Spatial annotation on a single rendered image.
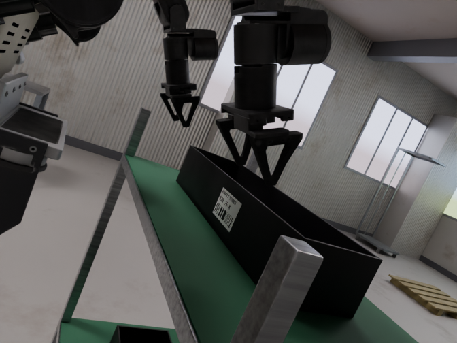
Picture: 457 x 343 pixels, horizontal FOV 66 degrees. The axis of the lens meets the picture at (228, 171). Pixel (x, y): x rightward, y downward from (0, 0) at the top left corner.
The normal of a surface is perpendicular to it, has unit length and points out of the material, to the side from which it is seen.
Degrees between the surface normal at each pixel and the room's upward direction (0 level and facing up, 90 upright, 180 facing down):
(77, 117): 90
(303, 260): 90
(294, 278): 90
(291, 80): 90
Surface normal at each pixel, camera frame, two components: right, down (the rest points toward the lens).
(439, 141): -0.84, -0.29
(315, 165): 0.37, 0.29
